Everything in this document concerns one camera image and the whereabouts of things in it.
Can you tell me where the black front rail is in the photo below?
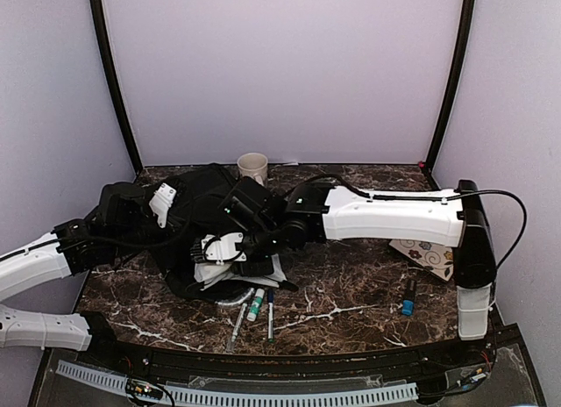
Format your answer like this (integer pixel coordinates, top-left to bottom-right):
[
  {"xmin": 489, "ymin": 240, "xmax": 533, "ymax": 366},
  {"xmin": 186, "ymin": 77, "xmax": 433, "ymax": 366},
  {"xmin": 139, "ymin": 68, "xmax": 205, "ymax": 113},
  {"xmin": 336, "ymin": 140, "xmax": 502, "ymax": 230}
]
[{"xmin": 55, "ymin": 325, "xmax": 522, "ymax": 381}]

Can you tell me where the cream ceramic mug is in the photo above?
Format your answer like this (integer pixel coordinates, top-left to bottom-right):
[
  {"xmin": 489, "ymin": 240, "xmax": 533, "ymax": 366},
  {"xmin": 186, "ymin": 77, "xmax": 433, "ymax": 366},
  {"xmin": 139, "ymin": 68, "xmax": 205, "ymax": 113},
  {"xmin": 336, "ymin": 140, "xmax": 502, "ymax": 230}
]
[{"xmin": 237, "ymin": 153, "xmax": 268, "ymax": 186}]

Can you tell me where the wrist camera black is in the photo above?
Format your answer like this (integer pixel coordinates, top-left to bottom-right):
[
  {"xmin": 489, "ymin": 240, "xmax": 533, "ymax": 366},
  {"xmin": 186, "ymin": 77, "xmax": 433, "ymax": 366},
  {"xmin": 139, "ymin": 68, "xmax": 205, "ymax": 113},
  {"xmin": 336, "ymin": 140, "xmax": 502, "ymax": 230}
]
[
  {"xmin": 218, "ymin": 176, "xmax": 288, "ymax": 232},
  {"xmin": 97, "ymin": 182, "xmax": 145, "ymax": 226}
]

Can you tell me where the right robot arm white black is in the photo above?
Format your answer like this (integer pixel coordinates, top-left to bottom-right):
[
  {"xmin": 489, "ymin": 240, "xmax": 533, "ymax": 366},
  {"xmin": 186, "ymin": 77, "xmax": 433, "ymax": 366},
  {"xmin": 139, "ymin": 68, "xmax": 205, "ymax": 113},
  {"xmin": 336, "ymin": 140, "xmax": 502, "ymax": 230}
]
[{"xmin": 192, "ymin": 178, "xmax": 498, "ymax": 367}]

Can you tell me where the black student backpack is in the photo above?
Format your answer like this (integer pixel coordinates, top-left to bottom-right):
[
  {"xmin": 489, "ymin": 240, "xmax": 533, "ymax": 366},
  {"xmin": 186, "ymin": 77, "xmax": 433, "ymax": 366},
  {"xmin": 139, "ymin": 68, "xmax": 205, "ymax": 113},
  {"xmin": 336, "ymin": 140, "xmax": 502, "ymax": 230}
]
[{"xmin": 142, "ymin": 163, "xmax": 250, "ymax": 303}]

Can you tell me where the blue cap black marker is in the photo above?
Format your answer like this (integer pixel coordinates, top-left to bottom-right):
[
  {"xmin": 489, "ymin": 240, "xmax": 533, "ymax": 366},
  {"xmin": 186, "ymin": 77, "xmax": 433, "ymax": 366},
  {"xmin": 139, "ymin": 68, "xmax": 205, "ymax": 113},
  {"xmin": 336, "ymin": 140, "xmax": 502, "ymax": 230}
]
[{"xmin": 401, "ymin": 279, "xmax": 417, "ymax": 317}]

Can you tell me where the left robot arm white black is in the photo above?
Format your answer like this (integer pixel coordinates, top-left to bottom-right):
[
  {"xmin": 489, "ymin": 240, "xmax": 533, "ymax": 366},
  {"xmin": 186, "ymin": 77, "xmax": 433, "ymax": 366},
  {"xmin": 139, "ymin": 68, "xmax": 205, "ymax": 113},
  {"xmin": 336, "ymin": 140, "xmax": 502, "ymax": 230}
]
[{"xmin": 1, "ymin": 219, "xmax": 186, "ymax": 368}]

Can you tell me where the white glue stick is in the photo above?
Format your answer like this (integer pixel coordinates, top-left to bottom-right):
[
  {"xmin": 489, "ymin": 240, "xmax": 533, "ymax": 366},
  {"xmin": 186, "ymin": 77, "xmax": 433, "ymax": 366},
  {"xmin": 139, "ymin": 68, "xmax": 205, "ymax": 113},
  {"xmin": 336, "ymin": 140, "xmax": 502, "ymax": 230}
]
[{"xmin": 246, "ymin": 288, "xmax": 265, "ymax": 322}]

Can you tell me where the right black frame post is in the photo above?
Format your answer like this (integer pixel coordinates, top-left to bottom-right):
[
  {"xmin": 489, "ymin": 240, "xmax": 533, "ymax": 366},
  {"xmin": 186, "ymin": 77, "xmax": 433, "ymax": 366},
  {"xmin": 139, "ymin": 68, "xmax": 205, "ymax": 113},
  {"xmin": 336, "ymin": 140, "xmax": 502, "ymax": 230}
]
[{"xmin": 422, "ymin": 0, "xmax": 476, "ymax": 177}]

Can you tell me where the floral square plate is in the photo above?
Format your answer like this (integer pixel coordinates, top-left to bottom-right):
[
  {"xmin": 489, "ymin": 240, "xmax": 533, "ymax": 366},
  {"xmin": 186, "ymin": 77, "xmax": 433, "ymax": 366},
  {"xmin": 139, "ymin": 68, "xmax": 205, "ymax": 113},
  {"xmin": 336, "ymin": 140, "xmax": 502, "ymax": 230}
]
[{"xmin": 388, "ymin": 239, "xmax": 454, "ymax": 282}]

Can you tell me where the white clear pen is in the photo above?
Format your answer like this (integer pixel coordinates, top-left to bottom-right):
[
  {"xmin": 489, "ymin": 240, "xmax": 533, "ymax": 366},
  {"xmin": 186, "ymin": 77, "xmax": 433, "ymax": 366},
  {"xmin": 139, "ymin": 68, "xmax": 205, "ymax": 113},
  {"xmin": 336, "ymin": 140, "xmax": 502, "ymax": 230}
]
[{"xmin": 226, "ymin": 303, "xmax": 248, "ymax": 353}]

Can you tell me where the blue cap white marker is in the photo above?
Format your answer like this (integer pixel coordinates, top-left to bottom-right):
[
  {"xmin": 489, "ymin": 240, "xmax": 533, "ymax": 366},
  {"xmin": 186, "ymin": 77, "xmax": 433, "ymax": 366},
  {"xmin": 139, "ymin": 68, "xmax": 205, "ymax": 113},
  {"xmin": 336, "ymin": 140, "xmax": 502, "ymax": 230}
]
[{"xmin": 267, "ymin": 289, "xmax": 274, "ymax": 343}]

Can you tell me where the left black frame post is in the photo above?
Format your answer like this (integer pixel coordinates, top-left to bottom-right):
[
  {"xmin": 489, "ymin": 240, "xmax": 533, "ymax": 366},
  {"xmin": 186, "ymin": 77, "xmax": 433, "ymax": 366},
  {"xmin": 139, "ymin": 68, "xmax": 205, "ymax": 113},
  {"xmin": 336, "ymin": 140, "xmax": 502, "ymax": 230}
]
[{"xmin": 89, "ymin": 0, "xmax": 144, "ymax": 175}]

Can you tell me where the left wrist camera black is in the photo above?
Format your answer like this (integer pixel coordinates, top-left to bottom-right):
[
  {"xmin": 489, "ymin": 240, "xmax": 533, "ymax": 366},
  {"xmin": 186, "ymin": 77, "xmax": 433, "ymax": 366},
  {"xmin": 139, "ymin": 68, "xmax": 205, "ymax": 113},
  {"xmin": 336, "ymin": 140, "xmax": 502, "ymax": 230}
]
[{"xmin": 97, "ymin": 182, "xmax": 145, "ymax": 226}]

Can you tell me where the black frame post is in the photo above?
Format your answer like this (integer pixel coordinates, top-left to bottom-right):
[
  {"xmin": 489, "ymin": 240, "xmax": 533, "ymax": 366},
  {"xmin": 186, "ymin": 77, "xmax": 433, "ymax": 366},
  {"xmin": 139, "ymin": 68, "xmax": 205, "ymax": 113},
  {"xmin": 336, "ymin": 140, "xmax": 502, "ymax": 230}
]
[
  {"xmin": 422, "ymin": 0, "xmax": 476, "ymax": 177},
  {"xmin": 89, "ymin": 0, "xmax": 144, "ymax": 175}
]

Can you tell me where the white cable duct strip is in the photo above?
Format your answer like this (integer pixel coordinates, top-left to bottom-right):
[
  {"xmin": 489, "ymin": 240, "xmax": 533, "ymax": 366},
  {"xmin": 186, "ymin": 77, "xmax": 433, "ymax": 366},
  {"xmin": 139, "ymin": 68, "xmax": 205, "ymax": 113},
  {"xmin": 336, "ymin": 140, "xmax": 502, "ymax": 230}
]
[{"xmin": 55, "ymin": 361, "xmax": 419, "ymax": 406}]

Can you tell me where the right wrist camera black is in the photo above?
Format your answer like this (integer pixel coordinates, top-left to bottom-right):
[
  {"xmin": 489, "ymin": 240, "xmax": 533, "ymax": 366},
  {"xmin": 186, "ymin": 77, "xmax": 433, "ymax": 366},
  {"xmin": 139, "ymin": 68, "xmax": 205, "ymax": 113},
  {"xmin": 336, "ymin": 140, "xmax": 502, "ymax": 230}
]
[{"xmin": 218, "ymin": 176, "xmax": 288, "ymax": 232}]

